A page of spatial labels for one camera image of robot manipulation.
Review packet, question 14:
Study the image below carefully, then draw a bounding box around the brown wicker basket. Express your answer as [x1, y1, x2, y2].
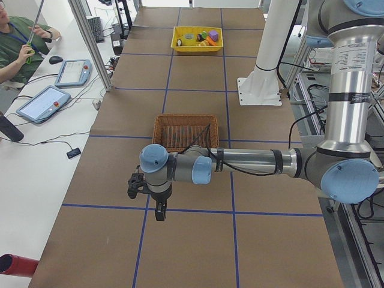
[152, 114, 219, 152]

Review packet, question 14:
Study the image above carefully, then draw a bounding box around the yellow plastic basket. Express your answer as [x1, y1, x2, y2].
[170, 26, 224, 52]

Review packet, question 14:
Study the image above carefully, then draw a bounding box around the small black usb device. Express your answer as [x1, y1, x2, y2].
[66, 148, 81, 159]

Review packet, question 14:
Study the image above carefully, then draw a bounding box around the near teach pendant tablet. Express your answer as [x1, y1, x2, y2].
[16, 85, 70, 124]

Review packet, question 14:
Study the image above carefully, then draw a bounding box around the teach pendant tablet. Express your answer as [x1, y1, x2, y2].
[55, 59, 92, 88]
[16, 85, 70, 124]

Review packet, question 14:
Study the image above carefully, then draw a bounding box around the red cylinder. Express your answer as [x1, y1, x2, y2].
[1, 254, 39, 278]

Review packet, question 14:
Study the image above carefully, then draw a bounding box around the far teach pendant tablet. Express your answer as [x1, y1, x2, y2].
[55, 59, 92, 88]

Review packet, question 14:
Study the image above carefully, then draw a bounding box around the black bottle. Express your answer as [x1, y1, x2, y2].
[0, 113, 24, 142]

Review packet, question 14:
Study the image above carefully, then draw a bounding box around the toy carrot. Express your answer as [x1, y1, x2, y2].
[206, 36, 217, 46]

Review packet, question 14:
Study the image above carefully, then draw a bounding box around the small black-lidded jar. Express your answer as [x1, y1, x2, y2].
[196, 31, 208, 42]

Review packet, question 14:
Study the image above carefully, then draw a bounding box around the purple foam block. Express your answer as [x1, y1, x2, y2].
[208, 30, 219, 42]

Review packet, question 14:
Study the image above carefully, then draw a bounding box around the black computer mouse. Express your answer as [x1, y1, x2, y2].
[49, 55, 63, 65]

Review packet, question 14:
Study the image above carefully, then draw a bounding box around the black keyboard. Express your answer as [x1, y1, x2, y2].
[87, 17, 104, 43]

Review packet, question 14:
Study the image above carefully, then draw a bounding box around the person in green shirt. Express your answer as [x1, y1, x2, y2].
[0, 0, 62, 88]

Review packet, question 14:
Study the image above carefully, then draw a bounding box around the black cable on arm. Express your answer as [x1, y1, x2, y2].
[176, 103, 329, 176]

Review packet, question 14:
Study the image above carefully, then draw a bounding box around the white camera stand post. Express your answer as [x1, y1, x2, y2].
[237, 0, 301, 106]

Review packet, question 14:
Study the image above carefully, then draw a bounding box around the aluminium frame post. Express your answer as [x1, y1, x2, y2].
[68, 0, 112, 92]

